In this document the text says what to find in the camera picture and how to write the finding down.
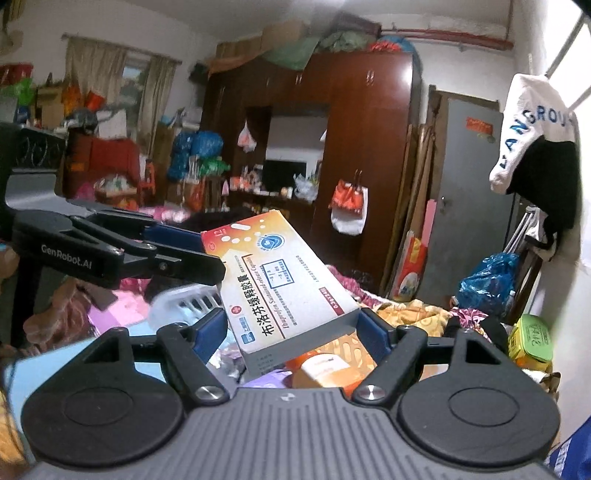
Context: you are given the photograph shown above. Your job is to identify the blue and red bundle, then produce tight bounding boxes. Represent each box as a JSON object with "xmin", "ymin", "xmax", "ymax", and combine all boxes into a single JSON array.
[{"xmin": 369, "ymin": 37, "xmax": 416, "ymax": 57}]

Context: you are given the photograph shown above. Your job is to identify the orange yellow blanket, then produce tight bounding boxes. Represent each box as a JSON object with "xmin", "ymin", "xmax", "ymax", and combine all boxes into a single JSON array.
[{"xmin": 376, "ymin": 299, "xmax": 455, "ymax": 334}]

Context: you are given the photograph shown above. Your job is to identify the white plastic basket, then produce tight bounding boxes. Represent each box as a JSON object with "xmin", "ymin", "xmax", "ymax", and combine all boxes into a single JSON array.
[{"xmin": 148, "ymin": 282, "xmax": 225, "ymax": 328}]

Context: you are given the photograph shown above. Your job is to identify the brown wooden wardrobe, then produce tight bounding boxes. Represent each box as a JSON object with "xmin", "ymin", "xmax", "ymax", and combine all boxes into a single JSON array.
[{"xmin": 201, "ymin": 51, "xmax": 423, "ymax": 296}]

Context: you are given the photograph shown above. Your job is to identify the green tin box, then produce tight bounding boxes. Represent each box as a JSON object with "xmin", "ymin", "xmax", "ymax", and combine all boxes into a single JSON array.
[{"xmin": 508, "ymin": 314, "xmax": 555, "ymax": 372}]

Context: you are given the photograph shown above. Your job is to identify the grey door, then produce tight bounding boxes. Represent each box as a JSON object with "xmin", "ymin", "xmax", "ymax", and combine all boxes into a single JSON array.
[{"xmin": 425, "ymin": 99, "xmax": 518, "ymax": 303}]

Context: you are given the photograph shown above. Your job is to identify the metal folding rack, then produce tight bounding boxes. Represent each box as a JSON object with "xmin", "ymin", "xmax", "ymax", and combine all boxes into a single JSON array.
[{"xmin": 505, "ymin": 208, "xmax": 542, "ymax": 254}]

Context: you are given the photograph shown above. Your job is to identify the orange bottle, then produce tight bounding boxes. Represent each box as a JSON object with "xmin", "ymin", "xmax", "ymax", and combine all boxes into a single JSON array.
[{"xmin": 290, "ymin": 353, "xmax": 368, "ymax": 391}]

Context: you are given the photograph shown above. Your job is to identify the wooden planks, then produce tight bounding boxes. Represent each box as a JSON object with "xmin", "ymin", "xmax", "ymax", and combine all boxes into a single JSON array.
[{"xmin": 383, "ymin": 124, "xmax": 437, "ymax": 296}]

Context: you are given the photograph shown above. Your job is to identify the black garment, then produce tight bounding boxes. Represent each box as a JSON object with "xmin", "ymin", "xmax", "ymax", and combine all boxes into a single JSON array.
[{"xmin": 508, "ymin": 136, "xmax": 580, "ymax": 250}]

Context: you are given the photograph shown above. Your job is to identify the red pipe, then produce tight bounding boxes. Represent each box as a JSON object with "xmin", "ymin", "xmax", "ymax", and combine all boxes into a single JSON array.
[{"xmin": 381, "ymin": 25, "xmax": 514, "ymax": 51}]

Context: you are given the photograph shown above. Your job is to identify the white printed garment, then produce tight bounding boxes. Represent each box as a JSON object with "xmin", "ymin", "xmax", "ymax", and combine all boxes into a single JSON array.
[{"xmin": 489, "ymin": 73, "xmax": 578, "ymax": 195}]

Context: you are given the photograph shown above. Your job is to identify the green tarp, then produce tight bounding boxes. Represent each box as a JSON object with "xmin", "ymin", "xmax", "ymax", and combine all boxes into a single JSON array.
[{"xmin": 263, "ymin": 30, "xmax": 365, "ymax": 71}]

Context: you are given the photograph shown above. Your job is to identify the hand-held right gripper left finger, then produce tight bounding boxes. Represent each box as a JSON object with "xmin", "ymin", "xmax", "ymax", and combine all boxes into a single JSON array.
[{"xmin": 81, "ymin": 307, "xmax": 230, "ymax": 408}]

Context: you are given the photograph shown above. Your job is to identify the pink blanket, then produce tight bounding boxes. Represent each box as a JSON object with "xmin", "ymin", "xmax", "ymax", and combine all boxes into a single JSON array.
[{"xmin": 88, "ymin": 286, "xmax": 158, "ymax": 333}]

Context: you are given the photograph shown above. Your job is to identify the pink and white plastic bag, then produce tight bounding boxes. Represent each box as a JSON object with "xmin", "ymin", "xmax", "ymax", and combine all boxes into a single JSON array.
[{"xmin": 238, "ymin": 120, "xmax": 257, "ymax": 153}]

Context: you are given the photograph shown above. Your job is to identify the purple tissue pack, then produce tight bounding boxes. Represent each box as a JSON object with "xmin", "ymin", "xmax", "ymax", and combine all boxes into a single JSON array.
[{"xmin": 242, "ymin": 369, "xmax": 294, "ymax": 389}]

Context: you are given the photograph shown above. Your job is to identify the pile of blue plastic bags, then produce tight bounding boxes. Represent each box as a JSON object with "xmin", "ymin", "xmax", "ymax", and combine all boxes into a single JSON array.
[{"xmin": 167, "ymin": 130, "xmax": 225, "ymax": 183}]

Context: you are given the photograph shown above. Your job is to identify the black television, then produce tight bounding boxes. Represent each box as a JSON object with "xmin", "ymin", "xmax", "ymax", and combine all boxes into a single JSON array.
[{"xmin": 262, "ymin": 159, "xmax": 308, "ymax": 197}]

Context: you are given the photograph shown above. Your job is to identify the cardboard box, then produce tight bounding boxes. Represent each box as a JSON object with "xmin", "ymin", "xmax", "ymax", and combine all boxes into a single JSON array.
[{"xmin": 261, "ymin": 21, "xmax": 310, "ymax": 48}]

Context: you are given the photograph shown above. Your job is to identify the pink floral quilt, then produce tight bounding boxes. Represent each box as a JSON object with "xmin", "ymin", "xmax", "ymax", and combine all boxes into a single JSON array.
[{"xmin": 323, "ymin": 264, "xmax": 393, "ymax": 308}]

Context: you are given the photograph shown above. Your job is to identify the white orange medicine box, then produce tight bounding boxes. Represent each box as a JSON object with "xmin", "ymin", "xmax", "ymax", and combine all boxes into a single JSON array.
[{"xmin": 201, "ymin": 210, "xmax": 361, "ymax": 377}]

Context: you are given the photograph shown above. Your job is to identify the orange and white plastic bag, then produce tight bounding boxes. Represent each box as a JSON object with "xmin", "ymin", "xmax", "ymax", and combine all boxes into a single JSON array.
[{"xmin": 329, "ymin": 178, "xmax": 369, "ymax": 235}]

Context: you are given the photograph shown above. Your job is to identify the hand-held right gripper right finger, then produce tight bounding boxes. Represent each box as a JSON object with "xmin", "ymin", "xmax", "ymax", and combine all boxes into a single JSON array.
[{"xmin": 352, "ymin": 307, "xmax": 502, "ymax": 408}]

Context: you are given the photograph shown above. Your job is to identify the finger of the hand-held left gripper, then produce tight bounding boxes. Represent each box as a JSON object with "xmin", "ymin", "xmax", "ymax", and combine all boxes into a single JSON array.
[
  {"xmin": 69, "ymin": 209, "xmax": 207, "ymax": 254},
  {"xmin": 121, "ymin": 246, "xmax": 228, "ymax": 288}
]

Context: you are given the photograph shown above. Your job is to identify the blue plastic bag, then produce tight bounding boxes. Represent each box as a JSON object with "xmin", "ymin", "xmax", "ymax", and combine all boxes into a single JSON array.
[{"xmin": 457, "ymin": 253, "xmax": 520, "ymax": 317}]

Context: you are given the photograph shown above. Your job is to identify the beige curtain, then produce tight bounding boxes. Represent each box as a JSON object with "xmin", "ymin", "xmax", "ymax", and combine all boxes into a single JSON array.
[{"xmin": 65, "ymin": 37, "xmax": 178, "ymax": 158}]

